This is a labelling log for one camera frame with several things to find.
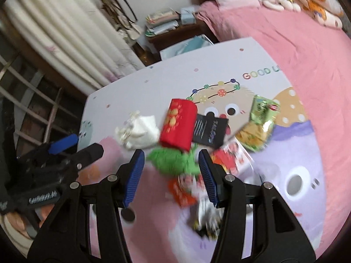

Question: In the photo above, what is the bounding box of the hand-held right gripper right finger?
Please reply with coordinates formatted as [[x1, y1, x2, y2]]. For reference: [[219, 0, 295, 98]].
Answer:
[[198, 149, 321, 263]]

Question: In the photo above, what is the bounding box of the cream curtain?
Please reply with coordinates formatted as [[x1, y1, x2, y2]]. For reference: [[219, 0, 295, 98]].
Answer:
[[0, 0, 146, 96]]

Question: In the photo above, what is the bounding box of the rolled bear print blanket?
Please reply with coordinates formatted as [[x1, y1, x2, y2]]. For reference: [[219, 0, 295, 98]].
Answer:
[[291, 0, 344, 29]]

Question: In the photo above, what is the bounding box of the black card box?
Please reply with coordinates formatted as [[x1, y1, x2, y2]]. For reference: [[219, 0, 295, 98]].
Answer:
[[192, 113, 229, 148]]

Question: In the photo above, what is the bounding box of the yellow green snack bag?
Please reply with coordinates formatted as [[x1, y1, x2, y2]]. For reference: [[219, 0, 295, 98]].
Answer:
[[234, 121, 275, 152]]

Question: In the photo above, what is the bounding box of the white crumpled paper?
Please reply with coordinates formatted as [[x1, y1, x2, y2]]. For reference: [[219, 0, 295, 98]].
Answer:
[[115, 111, 161, 150]]

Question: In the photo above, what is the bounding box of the dark foil wrapper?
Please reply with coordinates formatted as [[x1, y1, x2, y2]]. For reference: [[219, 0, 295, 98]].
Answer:
[[189, 197, 222, 237]]

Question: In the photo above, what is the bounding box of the cartoon printed tablecloth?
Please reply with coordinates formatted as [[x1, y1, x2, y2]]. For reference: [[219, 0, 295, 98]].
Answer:
[[79, 36, 327, 263]]

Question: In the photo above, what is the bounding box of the wooden nightstand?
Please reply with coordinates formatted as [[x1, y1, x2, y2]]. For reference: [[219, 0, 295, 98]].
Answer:
[[148, 19, 220, 61]]

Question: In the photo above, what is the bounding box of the red white package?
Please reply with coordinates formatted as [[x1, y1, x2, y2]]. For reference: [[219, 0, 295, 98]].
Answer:
[[210, 140, 254, 176]]

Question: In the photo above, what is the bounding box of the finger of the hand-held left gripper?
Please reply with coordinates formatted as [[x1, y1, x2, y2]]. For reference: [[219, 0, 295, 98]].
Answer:
[[67, 142, 105, 170], [48, 134, 79, 154]]

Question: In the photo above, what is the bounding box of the green plush toy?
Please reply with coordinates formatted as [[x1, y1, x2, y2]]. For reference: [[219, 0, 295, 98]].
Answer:
[[147, 145, 202, 177]]

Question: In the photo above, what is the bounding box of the metal window grille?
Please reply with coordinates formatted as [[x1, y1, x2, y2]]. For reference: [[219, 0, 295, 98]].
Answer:
[[0, 55, 83, 148]]

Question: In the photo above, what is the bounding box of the orange snack bag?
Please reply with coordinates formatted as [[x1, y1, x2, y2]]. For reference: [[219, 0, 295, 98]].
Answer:
[[167, 175, 205, 207]]

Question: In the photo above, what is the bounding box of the light blue box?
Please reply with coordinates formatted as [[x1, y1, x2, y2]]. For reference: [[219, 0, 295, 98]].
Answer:
[[179, 5, 203, 25]]

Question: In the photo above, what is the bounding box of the red gold-print container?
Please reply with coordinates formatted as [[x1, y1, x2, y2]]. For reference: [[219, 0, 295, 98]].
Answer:
[[159, 99, 198, 152]]

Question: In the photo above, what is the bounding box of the pink bed blanket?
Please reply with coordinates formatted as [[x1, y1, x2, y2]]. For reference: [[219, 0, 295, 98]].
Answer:
[[196, 1, 351, 252]]

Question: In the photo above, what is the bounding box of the white storage box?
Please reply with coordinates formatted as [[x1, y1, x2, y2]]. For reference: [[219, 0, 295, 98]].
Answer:
[[159, 34, 214, 61]]

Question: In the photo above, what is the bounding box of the beige handbag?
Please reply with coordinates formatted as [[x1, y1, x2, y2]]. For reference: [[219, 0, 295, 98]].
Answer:
[[114, 14, 143, 46]]

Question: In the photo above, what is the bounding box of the stack of papers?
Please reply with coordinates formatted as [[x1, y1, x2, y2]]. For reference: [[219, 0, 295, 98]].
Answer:
[[145, 9, 181, 37]]

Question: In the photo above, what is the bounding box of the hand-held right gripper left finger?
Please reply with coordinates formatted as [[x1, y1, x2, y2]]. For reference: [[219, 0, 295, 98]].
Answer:
[[26, 149, 145, 263]]

